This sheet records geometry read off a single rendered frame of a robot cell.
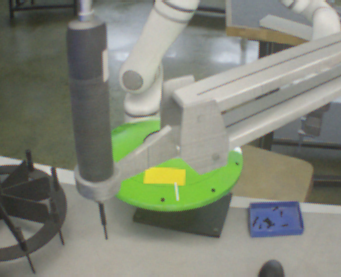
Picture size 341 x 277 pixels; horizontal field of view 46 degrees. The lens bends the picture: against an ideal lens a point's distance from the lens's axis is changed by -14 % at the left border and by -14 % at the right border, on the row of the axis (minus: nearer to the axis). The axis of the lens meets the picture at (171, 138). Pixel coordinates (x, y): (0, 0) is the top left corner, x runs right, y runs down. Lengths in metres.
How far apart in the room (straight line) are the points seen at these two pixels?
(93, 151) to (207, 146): 0.12
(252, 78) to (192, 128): 0.09
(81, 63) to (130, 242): 0.64
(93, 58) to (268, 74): 0.20
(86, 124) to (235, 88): 0.16
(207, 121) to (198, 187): 0.43
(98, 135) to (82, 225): 0.62
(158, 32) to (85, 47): 0.65
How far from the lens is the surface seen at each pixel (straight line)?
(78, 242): 0.99
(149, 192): 0.86
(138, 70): 1.08
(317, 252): 1.00
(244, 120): 0.51
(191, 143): 0.46
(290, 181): 1.64
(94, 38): 0.38
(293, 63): 0.51
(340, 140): 2.59
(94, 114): 0.41
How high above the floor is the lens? 1.64
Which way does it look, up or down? 35 degrees down
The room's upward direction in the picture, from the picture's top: 1 degrees clockwise
